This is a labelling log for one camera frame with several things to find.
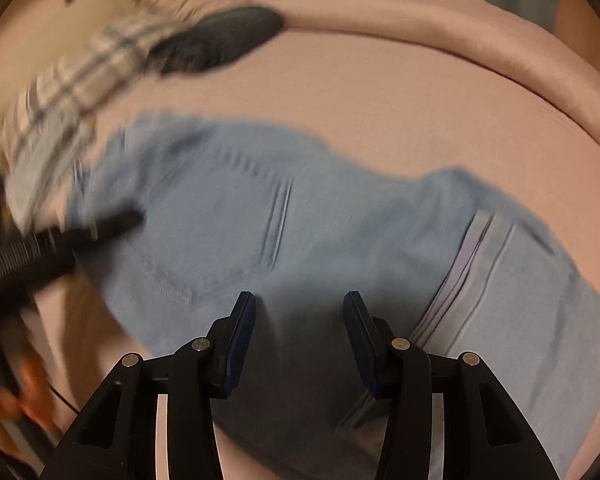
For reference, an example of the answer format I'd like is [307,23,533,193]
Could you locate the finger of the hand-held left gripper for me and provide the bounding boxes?
[32,209,146,263]

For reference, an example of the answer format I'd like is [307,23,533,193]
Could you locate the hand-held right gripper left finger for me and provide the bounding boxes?
[40,290,257,480]

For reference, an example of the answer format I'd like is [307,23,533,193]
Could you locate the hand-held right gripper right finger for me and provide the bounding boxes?
[343,290,562,480]

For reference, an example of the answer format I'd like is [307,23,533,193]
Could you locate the light blue denim pants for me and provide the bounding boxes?
[66,112,600,480]

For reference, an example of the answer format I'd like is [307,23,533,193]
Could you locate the person's left hand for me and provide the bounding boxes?
[0,382,28,456]

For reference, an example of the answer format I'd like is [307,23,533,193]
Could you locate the plaid pillow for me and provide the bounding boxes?
[0,10,183,171]

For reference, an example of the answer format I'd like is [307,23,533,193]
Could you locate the folded dark denim jeans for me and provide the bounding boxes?
[147,6,287,77]

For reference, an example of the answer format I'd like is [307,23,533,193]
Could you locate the pink duvet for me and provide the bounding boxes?
[75,0,600,146]

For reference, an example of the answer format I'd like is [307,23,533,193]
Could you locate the pink curtain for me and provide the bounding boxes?
[555,0,600,81]

